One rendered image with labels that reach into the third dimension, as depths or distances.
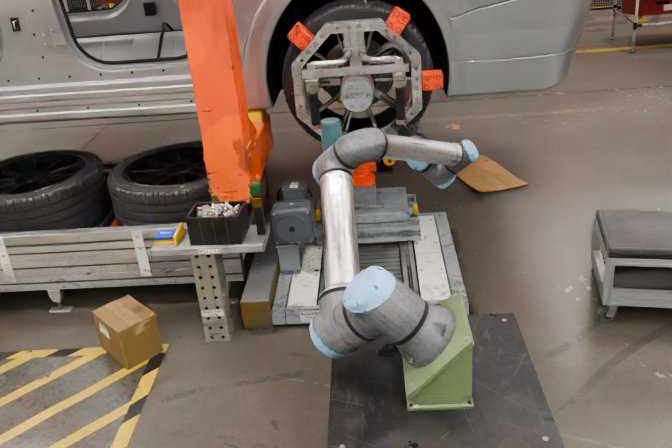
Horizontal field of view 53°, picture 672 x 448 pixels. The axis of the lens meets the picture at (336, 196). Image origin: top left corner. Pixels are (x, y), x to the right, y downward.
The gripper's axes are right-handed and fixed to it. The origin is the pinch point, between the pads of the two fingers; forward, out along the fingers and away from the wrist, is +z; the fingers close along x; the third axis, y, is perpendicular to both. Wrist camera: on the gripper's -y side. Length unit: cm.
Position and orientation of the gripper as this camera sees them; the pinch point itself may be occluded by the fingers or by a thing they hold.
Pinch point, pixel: (408, 126)
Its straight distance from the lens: 300.8
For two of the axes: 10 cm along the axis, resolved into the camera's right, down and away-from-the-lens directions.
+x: 6.5, -6.8, -3.4
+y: 7.6, 6.0, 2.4
